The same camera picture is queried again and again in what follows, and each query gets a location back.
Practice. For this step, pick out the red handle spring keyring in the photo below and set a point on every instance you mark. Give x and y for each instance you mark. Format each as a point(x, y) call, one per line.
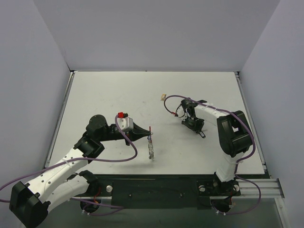
point(150, 145)

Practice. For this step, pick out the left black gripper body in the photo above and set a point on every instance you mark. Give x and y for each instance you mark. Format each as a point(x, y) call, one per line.
point(129, 136)

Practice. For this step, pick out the key with black tag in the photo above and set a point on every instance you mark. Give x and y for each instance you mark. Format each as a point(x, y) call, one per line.
point(201, 133)

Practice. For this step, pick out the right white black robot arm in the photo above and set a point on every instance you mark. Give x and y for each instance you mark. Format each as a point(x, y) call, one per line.
point(234, 138)

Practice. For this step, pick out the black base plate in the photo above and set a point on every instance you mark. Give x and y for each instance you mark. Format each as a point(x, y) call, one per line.
point(163, 191)

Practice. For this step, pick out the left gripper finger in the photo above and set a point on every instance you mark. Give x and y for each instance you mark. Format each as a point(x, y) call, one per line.
point(139, 130)
point(136, 136)

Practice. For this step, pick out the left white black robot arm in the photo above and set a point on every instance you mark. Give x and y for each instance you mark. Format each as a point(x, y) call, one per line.
point(32, 201)

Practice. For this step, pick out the aluminium frame rail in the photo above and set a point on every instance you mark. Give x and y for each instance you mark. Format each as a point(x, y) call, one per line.
point(269, 188)

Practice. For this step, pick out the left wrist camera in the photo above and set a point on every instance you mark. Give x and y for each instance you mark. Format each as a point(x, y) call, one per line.
point(125, 122)

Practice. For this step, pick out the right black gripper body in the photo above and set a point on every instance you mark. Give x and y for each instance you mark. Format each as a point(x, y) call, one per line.
point(194, 126)

